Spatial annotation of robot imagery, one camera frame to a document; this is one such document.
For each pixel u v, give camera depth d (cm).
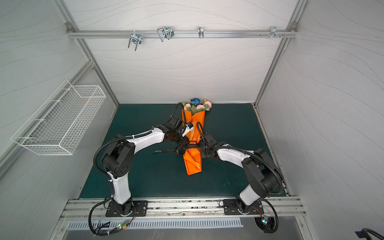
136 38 79
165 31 77
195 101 114
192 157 86
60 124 69
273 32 77
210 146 71
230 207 73
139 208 74
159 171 90
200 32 78
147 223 70
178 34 79
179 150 92
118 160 49
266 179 45
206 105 115
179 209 75
